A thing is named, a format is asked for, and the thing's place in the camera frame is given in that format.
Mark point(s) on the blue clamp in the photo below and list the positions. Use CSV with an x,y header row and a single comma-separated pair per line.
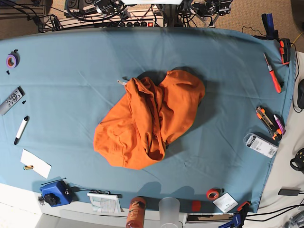
x,y
271,32
237,220

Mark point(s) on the orange drink bottle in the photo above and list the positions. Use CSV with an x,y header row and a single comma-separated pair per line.
x,y
136,213

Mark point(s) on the black power adapter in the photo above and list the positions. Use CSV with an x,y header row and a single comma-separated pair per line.
x,y
289,192

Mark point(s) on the frosted plastic cup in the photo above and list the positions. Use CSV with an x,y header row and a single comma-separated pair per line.
x,y
169,209

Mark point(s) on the white paper card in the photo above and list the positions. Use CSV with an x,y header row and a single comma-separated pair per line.
x,y
39,166

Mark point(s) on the black power strip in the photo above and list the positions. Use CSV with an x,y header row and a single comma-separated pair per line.
x,y
113,24

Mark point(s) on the white square packet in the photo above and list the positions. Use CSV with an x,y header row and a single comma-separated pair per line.
x,y
225,203

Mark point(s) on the white booklet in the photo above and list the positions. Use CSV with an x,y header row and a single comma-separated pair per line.
x,y
104,203

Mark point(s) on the orange t-shirt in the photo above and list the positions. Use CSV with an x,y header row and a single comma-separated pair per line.
x,y
137,130

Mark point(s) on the small AA battery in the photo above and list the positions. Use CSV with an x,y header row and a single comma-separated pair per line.
x,y
28,167

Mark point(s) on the orange black utility knife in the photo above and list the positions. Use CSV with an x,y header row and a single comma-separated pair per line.
x,y
267,118

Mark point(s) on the purple tape roll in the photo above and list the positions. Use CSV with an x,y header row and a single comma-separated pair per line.
x,y
12,61

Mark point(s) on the orange screwdriver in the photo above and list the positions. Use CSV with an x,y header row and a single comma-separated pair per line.
x,y
276,80

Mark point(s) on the blue clamp bottom right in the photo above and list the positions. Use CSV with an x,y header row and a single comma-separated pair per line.
x,y
237,220

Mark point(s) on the blue box with knob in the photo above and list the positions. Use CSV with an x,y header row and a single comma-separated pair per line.
x,y
56,193

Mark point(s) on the red flat piece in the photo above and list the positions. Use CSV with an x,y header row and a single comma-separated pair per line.
x,y
196,206

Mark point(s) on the plastic blister pack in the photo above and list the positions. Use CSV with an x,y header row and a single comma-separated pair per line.
x,y
260,145

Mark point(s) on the blue-grey table cloth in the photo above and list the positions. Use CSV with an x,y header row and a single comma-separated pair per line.
x,y
70,80

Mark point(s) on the white marker pen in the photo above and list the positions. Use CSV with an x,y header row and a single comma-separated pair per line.
x,y
21,129

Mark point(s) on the grey remote control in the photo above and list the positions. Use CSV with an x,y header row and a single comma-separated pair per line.
x,y
11,100

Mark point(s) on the red tape roll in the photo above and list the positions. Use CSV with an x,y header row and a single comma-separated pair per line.
x,y
213,194

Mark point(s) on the purple glue tube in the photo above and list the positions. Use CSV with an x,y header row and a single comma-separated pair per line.
x,y
280,125

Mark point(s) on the orange black clamp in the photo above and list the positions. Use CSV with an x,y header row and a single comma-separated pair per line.
x,y
285,51

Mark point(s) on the blue clamp top right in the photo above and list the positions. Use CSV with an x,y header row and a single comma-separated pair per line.
x,y
271,32

